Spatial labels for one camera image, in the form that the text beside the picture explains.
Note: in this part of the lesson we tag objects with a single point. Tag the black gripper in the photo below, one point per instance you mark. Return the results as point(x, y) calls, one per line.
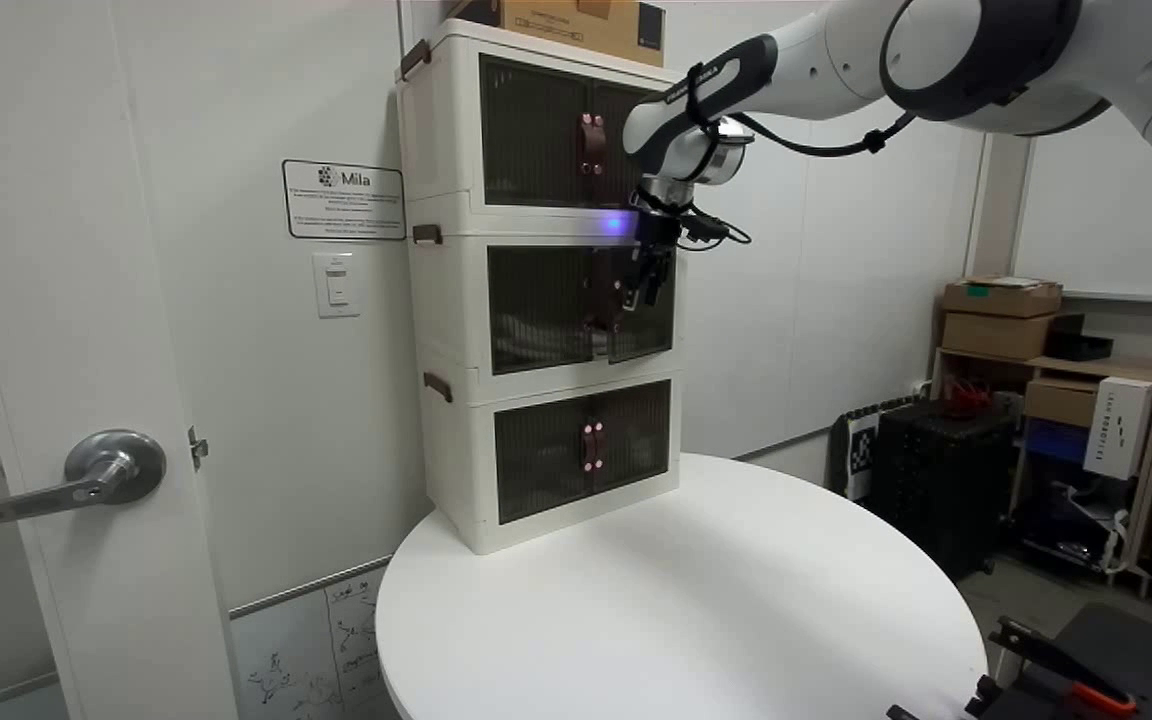
point(657, 228)

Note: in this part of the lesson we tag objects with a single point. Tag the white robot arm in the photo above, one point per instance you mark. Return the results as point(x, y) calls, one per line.
point(1000, 53)

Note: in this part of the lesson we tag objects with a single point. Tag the white stacked cabinet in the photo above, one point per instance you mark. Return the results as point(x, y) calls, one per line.
point(450, 305)

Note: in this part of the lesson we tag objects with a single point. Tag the brown cabinet side clip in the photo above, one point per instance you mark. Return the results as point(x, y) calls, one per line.
point(436, 387)
point(426, 235)
point(417, 57)

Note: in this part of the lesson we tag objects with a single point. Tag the black floor cabinet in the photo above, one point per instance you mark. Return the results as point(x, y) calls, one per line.
point(943, 472)

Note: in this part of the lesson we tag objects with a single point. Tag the white room door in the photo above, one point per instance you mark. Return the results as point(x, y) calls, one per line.
point(70, 334)

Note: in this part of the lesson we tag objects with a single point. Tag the cardboard box with black label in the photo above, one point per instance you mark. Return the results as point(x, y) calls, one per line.
point(579, 26)

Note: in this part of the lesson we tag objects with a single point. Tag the plain cardboard box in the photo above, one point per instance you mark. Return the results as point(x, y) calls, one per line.
point(993, 338)

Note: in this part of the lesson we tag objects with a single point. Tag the wide flat cardboard box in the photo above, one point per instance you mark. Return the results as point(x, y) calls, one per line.
point(1000, 299)

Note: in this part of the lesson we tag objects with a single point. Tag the small cardboard box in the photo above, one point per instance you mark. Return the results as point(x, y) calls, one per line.
point(1057, 400)

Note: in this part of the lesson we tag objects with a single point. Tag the small black box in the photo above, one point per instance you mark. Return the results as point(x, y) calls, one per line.
point(1081, 343)

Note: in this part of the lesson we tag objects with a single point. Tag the white printed box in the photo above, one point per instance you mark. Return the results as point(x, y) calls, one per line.
point(1119, 426)

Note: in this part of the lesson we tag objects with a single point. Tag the paper sheet with drawings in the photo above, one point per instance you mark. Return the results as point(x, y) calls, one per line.
point(302, 645)

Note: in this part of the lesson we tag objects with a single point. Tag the wooden storage shelf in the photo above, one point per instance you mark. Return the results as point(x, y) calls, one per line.
point(1141, 532)

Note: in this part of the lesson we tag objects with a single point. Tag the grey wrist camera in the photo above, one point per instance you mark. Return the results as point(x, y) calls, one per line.
point(721, 151)

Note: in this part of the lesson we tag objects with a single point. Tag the white light switch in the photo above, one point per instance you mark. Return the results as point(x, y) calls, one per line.
point(339, 286)

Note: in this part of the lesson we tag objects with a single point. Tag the white wall sign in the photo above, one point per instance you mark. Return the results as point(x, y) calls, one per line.
point(342, 201)

